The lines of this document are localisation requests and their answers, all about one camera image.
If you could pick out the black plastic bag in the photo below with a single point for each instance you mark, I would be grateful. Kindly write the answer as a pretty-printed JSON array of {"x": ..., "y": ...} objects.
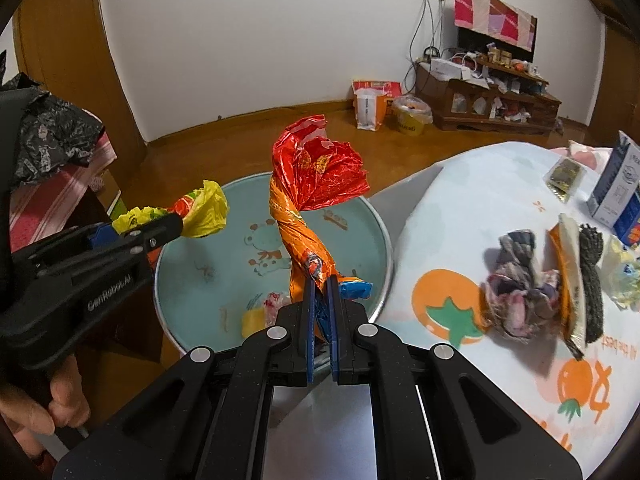
[{"x": 55, "y": 130}]

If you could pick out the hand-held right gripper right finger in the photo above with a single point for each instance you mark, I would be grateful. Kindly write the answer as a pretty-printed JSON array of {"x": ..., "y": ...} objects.
[{"x": 334, "y": 330}]

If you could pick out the black television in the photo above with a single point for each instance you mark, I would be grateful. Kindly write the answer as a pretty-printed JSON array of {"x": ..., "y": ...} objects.
[{"x": 470, "y": 42}]

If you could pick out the brown wooden door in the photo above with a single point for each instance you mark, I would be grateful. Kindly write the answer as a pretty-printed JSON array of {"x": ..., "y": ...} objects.
[{"x": 65, "y": 35}]

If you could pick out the orange seaweed snack package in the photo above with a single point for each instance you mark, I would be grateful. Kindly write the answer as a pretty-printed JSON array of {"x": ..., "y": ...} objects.
[{"x": 570, "y": 270}]

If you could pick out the yellow plastic wrapper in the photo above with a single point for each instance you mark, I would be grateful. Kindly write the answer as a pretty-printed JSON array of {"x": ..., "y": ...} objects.
[{"x": 207, "y": 210}]

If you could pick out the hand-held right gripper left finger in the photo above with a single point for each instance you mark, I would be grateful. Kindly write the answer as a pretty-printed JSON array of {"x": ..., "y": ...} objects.
[{"x": 310, "y": 320}]

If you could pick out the pale yellow crumpled wrapper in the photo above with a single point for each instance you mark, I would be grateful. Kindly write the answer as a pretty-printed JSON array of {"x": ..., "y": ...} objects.
[{"x": 622, "y": 270}]

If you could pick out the white blue tall carton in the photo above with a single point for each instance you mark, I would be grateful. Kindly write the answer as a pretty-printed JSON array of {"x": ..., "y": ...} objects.
[{"x": 617, "y": 185}]

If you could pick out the brown wooden tv cabinet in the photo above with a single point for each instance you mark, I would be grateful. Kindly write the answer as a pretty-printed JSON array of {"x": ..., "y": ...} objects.
[{"x": 450, "y": 92}]

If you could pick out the pink patchwork cloth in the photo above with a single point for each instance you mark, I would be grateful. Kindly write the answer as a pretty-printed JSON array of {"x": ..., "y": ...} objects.
[{"x": 490, "y": 10}]

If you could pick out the orange fruit print tablecloth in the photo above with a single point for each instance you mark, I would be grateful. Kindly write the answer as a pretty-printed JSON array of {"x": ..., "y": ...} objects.
[{"x": 500, "y": 195}]

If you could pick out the clear plastic bag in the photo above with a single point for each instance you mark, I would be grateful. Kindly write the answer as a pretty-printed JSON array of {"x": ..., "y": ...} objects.
[{"x": 274, "y": 305}]

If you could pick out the person's left hand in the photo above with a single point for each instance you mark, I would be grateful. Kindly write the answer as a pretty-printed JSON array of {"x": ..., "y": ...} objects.
[{"x": 35, "y": 405}]

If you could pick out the red orange foil wrapper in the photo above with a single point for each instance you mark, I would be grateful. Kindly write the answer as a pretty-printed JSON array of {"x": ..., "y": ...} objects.
[{"x": 325, "y": 165}]

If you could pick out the blue small box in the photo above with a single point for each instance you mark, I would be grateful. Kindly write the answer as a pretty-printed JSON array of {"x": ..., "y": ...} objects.
[{"x": 631, "y": 232}]

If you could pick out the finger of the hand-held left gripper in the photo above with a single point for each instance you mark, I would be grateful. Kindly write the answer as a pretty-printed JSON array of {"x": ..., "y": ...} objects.
[{"x": 145, "y": 240}]

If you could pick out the red orange bag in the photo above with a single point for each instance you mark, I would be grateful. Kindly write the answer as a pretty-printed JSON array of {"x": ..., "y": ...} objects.
[{"x": 392, "y": 90}]

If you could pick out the blue foil wrapper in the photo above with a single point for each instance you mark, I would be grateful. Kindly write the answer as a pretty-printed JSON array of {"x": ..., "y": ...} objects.
[{"x": 357, "y": 290}]

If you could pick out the pink striped cloth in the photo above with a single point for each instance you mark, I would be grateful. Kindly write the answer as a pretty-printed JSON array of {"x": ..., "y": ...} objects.
[{"x": 45, "y": 200}]

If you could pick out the purple silver foil wrapper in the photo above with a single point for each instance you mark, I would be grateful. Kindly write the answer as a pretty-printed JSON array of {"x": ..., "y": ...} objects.
[{"x": 520, "y": 285}]

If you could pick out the white flat box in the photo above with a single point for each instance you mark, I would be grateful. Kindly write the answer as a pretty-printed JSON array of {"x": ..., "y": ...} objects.
[{"x": 447, "y": 67}]

